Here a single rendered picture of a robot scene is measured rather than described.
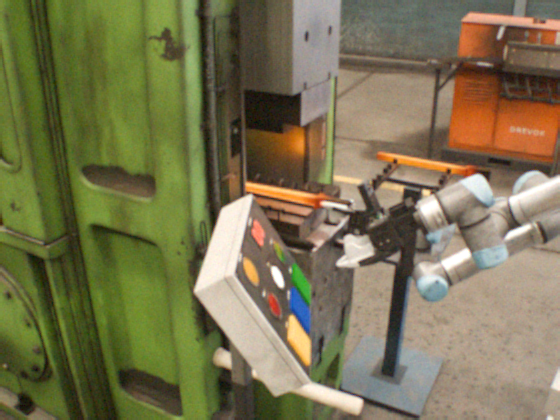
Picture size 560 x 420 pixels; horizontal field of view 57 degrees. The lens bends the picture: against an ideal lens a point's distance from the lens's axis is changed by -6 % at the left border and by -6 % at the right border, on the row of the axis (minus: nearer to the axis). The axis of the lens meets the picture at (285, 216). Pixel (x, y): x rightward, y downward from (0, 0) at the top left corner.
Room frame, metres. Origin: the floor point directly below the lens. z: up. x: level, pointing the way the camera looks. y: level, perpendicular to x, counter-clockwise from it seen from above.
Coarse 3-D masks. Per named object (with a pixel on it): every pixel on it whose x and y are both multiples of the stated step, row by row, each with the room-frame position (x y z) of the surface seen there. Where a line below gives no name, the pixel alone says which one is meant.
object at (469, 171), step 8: (384, 160) 2.00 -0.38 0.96; (392, 160) 1.98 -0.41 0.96; (400, 160) 1.97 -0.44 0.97; (408, 160) 1.96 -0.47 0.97; (416, 160) 1.95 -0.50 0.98; (424, 160) 1.95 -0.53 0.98; (432, 168) 1.91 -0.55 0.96; (440, 168) 1.90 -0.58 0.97; (456, 168) 1.87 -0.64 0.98; (464, 168) 1.87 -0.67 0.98; (472, 168) 1.85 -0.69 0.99; (480, 168) 1.84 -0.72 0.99; (464, 176) 1.85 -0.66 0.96; (488, 176) 1.82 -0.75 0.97
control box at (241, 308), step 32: (224, 224) 1.01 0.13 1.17; (256, 224) 1.02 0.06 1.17; (224, 256) 0.86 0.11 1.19; (256, 256) 0.92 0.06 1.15; (288, 256) 1.09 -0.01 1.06; (224, 288) 0.78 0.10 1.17; (256, 288) 0.83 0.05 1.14; (288, 288) 0.96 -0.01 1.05; (224, 320) 0.78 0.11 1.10; (256, 320) 0.78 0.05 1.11; (288, 320) 0.86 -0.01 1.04; (256, 352) 0.78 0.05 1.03; (288, 352) 0.78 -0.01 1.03; (288, 384) 0.77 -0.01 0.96
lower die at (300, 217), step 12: (252, 192) 1.58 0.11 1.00; (300, 192) 1.60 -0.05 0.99; (264, 204) 1.51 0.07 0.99; (276, 204) 1.51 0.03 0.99; (288, 204) 1.51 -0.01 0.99; (300, 204) 1.50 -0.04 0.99; (312, 204) 1.49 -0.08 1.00; (276, 216) 1.45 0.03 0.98; (288, 216) 1.45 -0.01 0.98; (300, 216) 1.44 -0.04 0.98; (312, 216) 1.47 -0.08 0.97; (324, 216) 1.56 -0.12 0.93; (276, 228) 1.43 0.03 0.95; (288, 228) 1.41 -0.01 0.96; (300, 228) 1.40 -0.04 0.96; (312, 228) 1.48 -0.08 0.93
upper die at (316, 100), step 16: (256, 96) 1.46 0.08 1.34; (272, 96) 1.43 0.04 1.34; (288, 96) 1.41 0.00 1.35; (304, 96) 1.41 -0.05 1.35; (320, 96) 1.50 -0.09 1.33; (256, 112) 1.46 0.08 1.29; (272, 112) 1.43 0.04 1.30; (288, 112) 1.41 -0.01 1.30; (304, 112) 1.41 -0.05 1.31; (320, 112) 1.51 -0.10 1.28
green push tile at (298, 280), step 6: (294, 264) 1.07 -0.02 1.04; (294, 270) 1.05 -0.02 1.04; (294, 276) 1.02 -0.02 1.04; (300, 276) 1.05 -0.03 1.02; (294, 282) 1.01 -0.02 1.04; (300, 282) 1.03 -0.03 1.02; (306, 282) 1.07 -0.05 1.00; (300, 288) 1.01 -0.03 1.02; (306, 288) 1.04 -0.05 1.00; (300, 294) 1.00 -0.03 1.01; (306, 294) 1.02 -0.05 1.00; (306, 300) 1.00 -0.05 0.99
